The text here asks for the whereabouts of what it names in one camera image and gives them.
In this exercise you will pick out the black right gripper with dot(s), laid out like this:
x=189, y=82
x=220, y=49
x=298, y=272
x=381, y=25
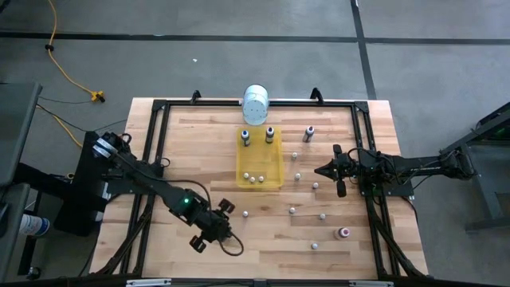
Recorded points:
x=348, y=169

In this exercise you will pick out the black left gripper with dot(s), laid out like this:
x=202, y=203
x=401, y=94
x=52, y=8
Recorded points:
x=215, y=227

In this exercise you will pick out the large purple-capped food colouring bottle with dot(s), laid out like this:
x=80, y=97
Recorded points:
x=308, y=135

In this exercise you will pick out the large red-capped food colouring bottle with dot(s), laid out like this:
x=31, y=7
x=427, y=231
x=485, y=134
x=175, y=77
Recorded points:
x=343, y=232

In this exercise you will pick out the large black-capped food colouring bottle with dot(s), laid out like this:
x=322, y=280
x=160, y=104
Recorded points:
x=269, y=135

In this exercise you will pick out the large blue-capped food colouring bottle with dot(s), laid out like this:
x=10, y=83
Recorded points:
x=245, y=138

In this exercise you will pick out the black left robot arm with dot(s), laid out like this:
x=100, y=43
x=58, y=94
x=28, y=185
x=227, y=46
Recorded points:
x=159, y=187

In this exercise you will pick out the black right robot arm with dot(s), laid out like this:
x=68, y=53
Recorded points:
x=418, y=169

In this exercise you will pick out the yellow translucent plastic tray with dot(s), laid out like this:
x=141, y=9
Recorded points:
x=263, y=159

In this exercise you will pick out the white perforated metal can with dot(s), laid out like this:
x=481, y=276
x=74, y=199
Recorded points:
x=255, y=107

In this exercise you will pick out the black equipment box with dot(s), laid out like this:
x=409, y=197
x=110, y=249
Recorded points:
x=75, y=207

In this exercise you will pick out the white wipes canister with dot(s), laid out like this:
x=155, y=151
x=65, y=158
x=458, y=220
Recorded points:
x=34, y=225

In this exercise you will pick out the black caster wheel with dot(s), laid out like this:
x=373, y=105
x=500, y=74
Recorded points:
x=34, y=273

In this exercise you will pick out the grey metal cabinet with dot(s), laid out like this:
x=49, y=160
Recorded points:
x=16, y=119

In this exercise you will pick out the silver metal bracket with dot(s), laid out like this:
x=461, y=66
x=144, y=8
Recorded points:
x=148, y=282
x=370, y=283

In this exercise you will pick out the grey metal table frame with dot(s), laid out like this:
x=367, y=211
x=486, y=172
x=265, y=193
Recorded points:
x=484, y=179

